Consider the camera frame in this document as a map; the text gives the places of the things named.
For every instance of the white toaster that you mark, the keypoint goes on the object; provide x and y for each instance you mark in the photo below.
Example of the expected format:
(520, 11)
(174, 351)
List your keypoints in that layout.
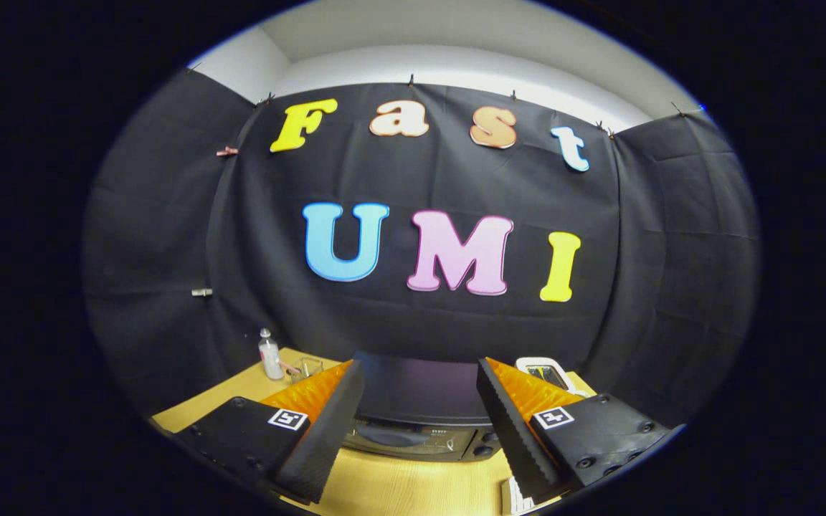
(536, 362)

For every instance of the row of black clips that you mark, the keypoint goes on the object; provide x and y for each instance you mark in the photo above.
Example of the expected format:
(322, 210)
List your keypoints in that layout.
(411, 81)

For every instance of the pink stick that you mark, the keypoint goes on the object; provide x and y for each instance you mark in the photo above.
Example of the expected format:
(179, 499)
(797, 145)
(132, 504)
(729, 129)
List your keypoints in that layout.
(290, 368)

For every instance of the pink clip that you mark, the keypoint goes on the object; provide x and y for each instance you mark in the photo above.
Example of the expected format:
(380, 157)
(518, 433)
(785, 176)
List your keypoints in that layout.
(227, 151)

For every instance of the small clear glass container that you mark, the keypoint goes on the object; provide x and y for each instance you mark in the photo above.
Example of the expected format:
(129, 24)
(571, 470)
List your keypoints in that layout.
(309, 371)

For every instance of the black backdrop cloth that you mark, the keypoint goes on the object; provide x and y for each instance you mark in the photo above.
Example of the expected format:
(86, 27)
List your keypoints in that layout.
(635, 287)

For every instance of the clear plastic bottle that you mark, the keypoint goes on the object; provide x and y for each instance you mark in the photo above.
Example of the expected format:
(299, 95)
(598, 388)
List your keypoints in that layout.
(270, 362)

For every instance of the black toaster oven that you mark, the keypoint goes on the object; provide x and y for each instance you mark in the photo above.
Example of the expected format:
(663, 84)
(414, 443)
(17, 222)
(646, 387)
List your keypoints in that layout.
(420, 387)

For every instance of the white ridged plate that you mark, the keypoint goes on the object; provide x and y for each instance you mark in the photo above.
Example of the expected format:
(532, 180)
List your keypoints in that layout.
(517, 499)

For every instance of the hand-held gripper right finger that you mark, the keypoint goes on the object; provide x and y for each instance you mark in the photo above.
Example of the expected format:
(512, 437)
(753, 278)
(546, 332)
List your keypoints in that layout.
(510, 437)

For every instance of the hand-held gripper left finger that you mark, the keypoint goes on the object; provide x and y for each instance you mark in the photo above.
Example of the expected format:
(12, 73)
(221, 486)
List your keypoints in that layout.
(327, 437)

